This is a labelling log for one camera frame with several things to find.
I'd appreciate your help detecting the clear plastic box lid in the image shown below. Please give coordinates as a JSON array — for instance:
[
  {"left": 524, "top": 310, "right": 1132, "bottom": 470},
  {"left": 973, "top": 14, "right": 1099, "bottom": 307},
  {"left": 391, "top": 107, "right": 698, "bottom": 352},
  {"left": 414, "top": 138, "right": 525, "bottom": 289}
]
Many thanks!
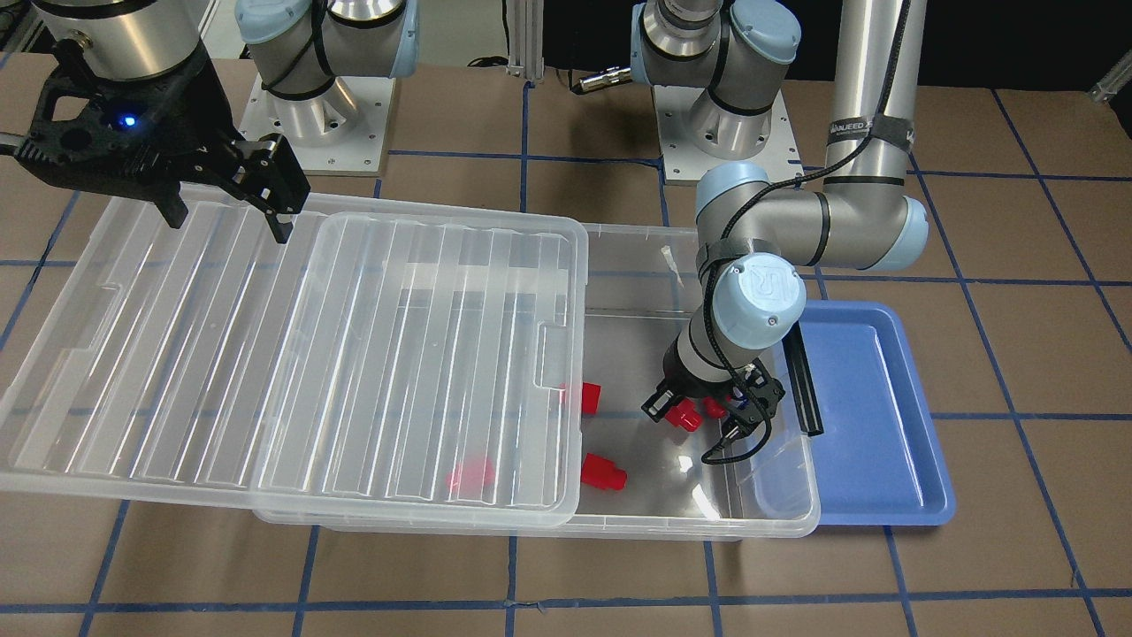
[{"left": 3, "top": 187, "right": 589, "bottom": 533}]

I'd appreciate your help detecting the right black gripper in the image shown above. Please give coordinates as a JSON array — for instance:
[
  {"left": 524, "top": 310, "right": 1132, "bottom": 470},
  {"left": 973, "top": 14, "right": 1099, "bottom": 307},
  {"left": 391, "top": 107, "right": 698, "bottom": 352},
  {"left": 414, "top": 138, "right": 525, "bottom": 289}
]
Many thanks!
[{"left": 12, "top": 44, "right": 310, "bottom": 243}]

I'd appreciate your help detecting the aluminium frame post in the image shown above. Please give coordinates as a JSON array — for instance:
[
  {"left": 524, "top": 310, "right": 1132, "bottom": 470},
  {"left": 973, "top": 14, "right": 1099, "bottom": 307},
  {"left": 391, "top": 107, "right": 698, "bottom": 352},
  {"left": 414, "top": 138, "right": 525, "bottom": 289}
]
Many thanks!
[{"left": 501, "top": 1, "right": 544, "bottom": 84}]

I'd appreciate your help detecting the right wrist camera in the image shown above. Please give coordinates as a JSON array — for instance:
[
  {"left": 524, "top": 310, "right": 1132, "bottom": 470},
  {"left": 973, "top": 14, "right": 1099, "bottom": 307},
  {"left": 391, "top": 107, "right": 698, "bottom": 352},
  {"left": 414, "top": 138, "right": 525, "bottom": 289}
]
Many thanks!
[{"left": 3, "top": 67, "right": 154, "bottom": 173}]

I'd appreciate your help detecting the red block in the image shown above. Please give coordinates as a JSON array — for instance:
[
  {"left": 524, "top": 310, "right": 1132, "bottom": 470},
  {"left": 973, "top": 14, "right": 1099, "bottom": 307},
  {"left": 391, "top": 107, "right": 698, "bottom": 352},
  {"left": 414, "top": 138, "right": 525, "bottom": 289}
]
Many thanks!
[
  {"left": 663, "top": 398, "right": 704, "bottom": 433},
  {"left": 700, "top": 396, "right": 730, "bottom": 422},
  {"left": 550, "top": 381, "right": 602, "bottom": 418},
  {"left": 446, "top": 458, "right": 496, "bottom": 500},
  {"left": 578, "top": 453, "right": 628, "bottom": 492}
]

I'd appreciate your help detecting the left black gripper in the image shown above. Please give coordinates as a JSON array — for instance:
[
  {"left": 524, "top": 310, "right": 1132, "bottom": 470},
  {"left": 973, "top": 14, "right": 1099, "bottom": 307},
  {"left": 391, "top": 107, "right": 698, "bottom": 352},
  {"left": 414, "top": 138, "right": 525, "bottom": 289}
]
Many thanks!
[{"left": 640, "top": 348, "right": 769, "bottom": 448}]

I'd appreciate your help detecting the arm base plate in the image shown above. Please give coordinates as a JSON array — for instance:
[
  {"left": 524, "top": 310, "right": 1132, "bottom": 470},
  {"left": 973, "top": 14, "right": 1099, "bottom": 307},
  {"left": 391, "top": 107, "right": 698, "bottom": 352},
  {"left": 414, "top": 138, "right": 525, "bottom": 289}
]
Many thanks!
[
  {"left": 652, "top": 86, "right": 803, "bottom": 186},
  {"left": 238, "top": 77, "right": 398, "bottom": 177}
]

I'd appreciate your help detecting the clear plastic storage box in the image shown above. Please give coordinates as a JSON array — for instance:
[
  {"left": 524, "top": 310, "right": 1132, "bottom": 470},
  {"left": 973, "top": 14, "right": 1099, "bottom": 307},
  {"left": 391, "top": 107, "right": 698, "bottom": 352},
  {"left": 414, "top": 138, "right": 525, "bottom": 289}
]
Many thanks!
[{"left": 256, "top": 221, "right": 822, "bottom": 541}]

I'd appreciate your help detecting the black box latch handle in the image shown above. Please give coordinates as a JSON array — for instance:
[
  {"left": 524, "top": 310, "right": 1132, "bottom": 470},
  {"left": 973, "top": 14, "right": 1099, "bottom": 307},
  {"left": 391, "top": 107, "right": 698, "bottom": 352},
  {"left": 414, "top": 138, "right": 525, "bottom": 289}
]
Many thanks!
[{"left": 782, "top": 322, "right": 824, "bottom": 438}]

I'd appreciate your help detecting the blue plastic tray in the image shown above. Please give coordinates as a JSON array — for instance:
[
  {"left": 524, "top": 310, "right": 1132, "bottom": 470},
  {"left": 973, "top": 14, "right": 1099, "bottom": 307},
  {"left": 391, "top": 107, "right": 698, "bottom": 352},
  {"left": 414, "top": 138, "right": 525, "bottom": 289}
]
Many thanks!
[{"left": 752, "top": 301, "right": 958, "bottom": 528}]

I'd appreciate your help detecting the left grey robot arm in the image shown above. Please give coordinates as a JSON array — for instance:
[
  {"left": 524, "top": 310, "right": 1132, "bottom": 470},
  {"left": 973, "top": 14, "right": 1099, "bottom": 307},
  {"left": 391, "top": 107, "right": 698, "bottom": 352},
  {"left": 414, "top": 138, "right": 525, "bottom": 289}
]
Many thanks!
[{"left": 631, "top": 1, "right": 929, "bottom": 464}]

